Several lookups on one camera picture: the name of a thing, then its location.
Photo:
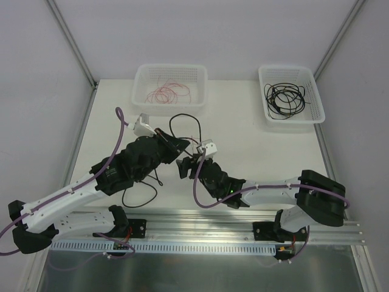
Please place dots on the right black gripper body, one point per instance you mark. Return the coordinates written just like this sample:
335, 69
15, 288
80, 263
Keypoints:
194, 168

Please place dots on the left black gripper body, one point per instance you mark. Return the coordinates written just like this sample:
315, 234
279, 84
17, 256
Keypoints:
166, 146

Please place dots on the black cable gold plug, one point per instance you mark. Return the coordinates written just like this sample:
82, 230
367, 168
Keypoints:
284, 100

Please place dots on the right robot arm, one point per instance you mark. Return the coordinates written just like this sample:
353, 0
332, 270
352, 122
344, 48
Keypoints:
307, 199

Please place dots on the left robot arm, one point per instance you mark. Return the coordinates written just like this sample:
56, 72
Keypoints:
36, 225

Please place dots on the left white plastic basket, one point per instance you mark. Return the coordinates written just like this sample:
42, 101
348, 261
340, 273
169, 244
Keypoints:
169, 89

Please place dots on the white plastic basket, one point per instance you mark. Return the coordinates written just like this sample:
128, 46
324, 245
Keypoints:
313, 114
169, 89

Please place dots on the right white plastic basket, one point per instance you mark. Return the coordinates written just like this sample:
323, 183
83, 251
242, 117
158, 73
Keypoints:
313, 114

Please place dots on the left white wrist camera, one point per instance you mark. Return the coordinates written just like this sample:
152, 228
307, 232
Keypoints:
141, 127

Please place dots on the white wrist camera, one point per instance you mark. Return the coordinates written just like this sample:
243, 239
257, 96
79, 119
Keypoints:
141, 127
207, 148

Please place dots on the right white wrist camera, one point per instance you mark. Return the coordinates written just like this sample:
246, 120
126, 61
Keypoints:
207, 148

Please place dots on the aluminium mounting rail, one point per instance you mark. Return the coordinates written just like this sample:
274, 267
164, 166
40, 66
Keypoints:
232, 226

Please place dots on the white slotted cable duct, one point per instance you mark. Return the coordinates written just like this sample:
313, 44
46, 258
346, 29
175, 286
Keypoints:
166, 247

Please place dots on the left aluminium frame post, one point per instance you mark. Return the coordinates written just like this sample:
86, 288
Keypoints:
68, 36

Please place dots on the aluminium frame post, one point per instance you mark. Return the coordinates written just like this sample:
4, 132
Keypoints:
68, 36
338, 37

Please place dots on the right aluminium frame post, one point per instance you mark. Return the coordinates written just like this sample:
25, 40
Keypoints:
338, 37

